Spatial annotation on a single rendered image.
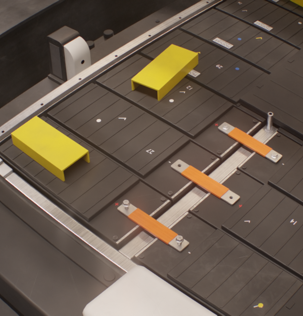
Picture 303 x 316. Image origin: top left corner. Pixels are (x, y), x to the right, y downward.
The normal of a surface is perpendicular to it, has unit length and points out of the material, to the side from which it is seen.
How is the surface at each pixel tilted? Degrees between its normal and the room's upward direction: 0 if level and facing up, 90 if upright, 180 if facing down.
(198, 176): 0
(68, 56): 90
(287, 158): 0
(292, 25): 0
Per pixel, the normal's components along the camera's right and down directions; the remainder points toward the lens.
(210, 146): -0.04, -0.72
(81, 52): 0.66, 0.16
